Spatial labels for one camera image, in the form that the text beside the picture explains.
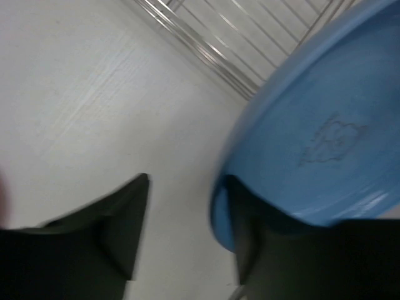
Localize blue plastic plate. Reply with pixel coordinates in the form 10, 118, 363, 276
209, 1, 399, 251

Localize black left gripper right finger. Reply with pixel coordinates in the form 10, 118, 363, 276
226, 176, 399, 299

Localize silver wire dish rack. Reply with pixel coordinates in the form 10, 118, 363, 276
131, 0, 357, 100

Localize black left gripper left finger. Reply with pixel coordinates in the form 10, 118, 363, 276
1, 173, 149, 299

